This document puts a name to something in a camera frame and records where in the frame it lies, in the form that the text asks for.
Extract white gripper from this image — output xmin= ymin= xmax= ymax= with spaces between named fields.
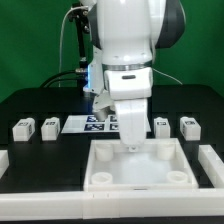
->
xmin=105 ymin=68 xmax=152 ymax=152

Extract white square tabletop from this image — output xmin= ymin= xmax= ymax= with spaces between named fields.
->
xmin=83 ymin=138 xmax=198 ymax=192

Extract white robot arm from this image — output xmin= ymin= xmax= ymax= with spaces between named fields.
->
xmin=80 ymin=0 xmax=186 ymax=151

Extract white sheet with markers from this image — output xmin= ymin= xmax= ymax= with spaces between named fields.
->
xmin=61 ymin=113 xmax=152 ymax=135

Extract white right fence piece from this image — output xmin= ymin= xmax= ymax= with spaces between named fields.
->
xmin=198 ymin=145 xmax=224 ymax=189

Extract white fence piece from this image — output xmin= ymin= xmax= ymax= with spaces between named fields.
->
xmin=0 ymin=150 xmax=9 ymax=178
xmin=198 ymin=145 xmax=224 ymax=189

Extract white left fence piece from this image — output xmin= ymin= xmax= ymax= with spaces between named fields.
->
xmin=0 ymin=150 xmax=9 ymax=178

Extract white front fence rail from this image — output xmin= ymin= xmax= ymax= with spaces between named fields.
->
xmin=0 ymin=189 xmax=224 ymax=221

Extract black base cables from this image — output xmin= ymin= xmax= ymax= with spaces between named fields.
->
xmin=39 ymin=67 xmax=89 ymax=89

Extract black camera stand pole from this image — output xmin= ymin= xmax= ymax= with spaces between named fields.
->
xmin=68 ymin=3 xmax=90 ymax=68

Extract grey camera cable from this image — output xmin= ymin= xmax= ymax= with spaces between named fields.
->
xmin=58 ymin=6 xmax=81 ymax=88

